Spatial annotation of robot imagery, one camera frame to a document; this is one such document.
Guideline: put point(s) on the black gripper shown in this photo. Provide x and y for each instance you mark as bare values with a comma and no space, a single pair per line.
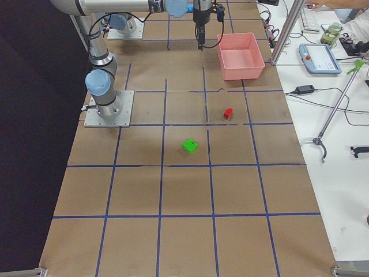
200,17

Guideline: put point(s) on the red toy block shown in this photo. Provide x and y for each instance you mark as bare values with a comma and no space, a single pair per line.
228,113

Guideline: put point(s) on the green toy block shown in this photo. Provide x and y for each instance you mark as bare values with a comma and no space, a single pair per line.
190,145

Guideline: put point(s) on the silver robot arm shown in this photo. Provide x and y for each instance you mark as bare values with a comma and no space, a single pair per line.
173,8
87,16

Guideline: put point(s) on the pink plastic box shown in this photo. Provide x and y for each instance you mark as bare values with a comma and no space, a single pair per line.
239,56

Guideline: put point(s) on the white keyboard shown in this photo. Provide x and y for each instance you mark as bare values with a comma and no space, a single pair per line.
309,21

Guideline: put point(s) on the black power adapter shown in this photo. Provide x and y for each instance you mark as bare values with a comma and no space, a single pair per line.
304,89

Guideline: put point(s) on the teach pendant tablet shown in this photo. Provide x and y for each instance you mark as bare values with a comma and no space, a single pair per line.
318,59

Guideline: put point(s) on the green glass jar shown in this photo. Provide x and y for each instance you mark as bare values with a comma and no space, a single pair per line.
331,34

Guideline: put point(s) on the metal reacher grabber tool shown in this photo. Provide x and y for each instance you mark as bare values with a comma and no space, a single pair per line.
318,139

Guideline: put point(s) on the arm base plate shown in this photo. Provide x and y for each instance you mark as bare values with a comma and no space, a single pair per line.
130,30
117,114

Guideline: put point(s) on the aluminium frame post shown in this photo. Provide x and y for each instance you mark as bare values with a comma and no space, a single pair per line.
286,30

